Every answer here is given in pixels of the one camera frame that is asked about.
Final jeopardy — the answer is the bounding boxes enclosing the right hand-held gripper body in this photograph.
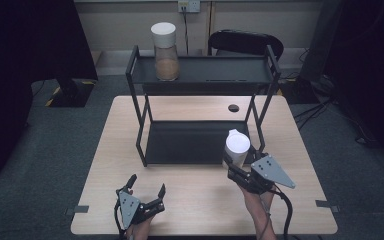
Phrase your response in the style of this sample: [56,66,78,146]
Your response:
[227,153,297,196]

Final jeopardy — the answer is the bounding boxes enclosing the dark curtain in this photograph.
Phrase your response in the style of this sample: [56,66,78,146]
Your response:
[324,0,384,172]

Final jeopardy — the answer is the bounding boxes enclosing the black metal two-tier shelf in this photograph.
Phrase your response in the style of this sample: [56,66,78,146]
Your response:
[125,44,282,168]

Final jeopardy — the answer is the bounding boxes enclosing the person's left hand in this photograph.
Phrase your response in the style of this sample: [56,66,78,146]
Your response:
[124,214,155,240]

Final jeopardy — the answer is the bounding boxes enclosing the black chair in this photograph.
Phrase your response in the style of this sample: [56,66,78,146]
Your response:
[207,28,285,63]

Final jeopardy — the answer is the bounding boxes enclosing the grey upright panel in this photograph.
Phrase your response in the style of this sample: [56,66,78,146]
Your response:
[298,0,346,83]

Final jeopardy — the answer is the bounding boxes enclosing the person's right hand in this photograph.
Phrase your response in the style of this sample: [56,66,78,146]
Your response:
[240,185,277,218]

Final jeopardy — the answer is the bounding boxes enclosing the grey table bracket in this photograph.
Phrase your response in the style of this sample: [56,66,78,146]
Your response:
[64,204,90,216]
[314,199,341,214]

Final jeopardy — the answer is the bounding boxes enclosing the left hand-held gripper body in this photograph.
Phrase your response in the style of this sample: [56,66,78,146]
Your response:
[114,186,166,232]

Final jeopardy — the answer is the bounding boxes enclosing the black wall cable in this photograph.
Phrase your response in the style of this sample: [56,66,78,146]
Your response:
[181,7,191,56]

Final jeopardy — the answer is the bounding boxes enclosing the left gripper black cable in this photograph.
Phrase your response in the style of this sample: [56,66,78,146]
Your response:
[113,197,128,240]

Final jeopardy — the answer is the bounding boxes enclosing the black stand base yellow tape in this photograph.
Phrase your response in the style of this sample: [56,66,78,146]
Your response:
[44,77,97,109]

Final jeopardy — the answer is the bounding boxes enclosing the glass jar spouted white lid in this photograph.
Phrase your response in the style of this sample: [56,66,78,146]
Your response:
[221,128,252,169]

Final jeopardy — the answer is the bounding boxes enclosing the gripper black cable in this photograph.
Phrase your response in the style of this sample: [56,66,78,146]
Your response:
[113,197,128,240]
[271,183,295,240]

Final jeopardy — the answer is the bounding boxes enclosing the white wall socket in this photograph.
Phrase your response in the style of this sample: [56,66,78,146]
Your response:
[177,0,202,14]

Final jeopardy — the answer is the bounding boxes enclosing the black floor cables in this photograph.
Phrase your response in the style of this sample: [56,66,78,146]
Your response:
[292,95,378,148]

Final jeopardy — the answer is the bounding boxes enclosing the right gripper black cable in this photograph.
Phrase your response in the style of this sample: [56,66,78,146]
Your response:
[271,183,295,240]

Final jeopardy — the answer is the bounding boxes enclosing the black curtain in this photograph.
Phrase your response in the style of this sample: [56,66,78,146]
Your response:
[0,0,99,184]

